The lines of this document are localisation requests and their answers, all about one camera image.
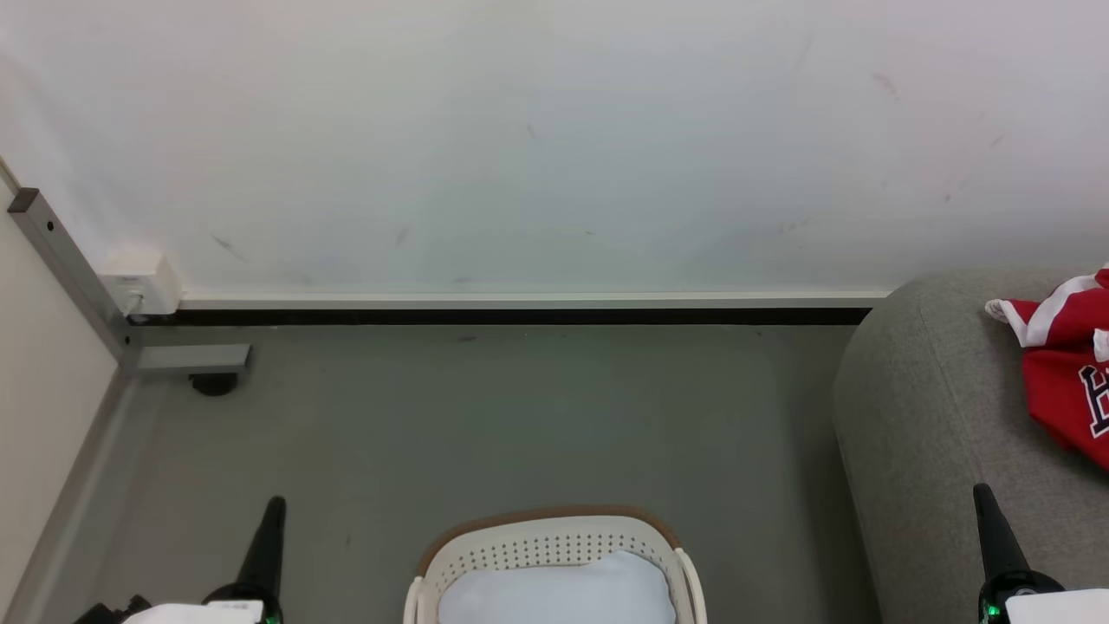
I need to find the cream perforated laundry basket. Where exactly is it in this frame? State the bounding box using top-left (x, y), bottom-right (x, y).
top-left (402, 506), bottom-right (708, 624)

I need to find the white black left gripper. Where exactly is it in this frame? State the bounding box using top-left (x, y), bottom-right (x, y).
top-left (121, 496), bottom-right (288, 624)

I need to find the white wall outlet box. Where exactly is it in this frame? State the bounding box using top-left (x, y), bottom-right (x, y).
top-left (98, 249), bottom-right (183, 316)

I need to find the white cloth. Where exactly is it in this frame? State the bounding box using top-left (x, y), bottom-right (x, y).
top-left (436, 549), bottom-right (678, 624)

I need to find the white and black baseboard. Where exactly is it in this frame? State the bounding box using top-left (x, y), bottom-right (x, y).
top-left (128, 290), bottom-right (895, 328)

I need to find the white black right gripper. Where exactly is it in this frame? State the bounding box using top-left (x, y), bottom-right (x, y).
top-left (972, 483), bottom-right (1109, 624)

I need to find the red white basketball jersey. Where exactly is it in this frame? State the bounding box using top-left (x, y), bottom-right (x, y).
top-left (984, 263), bottom-right (1109, 474)

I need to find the beige partition panel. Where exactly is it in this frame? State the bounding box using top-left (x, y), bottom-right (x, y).
top-left (0, 156), bottom-right (120, 624)

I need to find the grey fabric sofa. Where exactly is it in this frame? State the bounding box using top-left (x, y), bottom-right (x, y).
top-left (831, 268), bottom-right (1109, 624)

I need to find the grey metal frame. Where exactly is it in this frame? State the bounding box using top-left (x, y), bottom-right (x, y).
top-left (7, 187), bottom-right (253, 377)

